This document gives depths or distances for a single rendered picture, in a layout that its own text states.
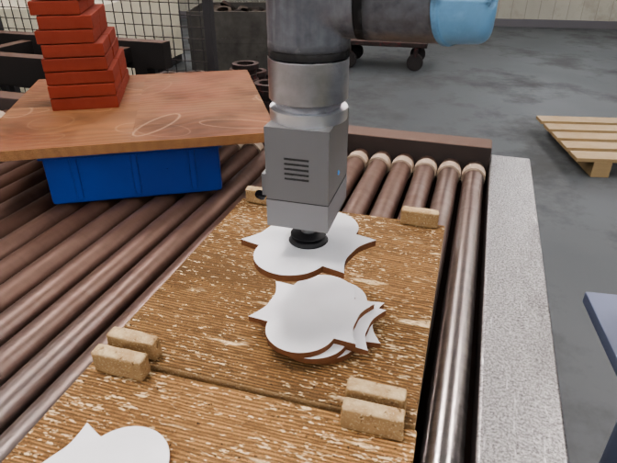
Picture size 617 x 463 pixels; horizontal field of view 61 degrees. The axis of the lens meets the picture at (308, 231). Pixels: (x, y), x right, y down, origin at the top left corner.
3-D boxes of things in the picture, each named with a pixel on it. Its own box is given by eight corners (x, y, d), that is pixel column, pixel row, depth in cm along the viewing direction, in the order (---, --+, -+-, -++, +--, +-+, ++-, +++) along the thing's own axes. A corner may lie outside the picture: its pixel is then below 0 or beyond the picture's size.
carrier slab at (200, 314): (443, 233, 85) (444, 225, 84) (413, 436, 50) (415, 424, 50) (243, 206, 93) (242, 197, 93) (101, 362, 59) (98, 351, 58)
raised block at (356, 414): (405, 427, 49) (408, 407, 48) (402, 444, 48) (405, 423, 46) (343, 413, 51) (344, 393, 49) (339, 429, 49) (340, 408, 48)
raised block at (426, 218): (438, 224, 84) (440, 208, 83) (437, 230, 82) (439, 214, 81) (400, 220, 86) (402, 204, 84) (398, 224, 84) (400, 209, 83)
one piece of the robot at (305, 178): (265, 63, 54) (271, 204, 62) (230, 84, 47) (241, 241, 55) (358, 69, 52) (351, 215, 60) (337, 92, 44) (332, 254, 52)
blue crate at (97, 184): (216, 137, 125) (212, 95, 120) (225, 191, 98) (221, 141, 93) (78, 147, 119) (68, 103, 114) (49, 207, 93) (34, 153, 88)
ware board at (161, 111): (247, 76, 135) (247, 69, 134) (278, 141, 93) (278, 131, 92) (39, 86, 126) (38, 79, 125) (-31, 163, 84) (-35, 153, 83)
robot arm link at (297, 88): (254, 62, 46) (285, 45, 52) (257, 113, 48) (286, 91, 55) (339, 66, 44) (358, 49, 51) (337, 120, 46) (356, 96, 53)
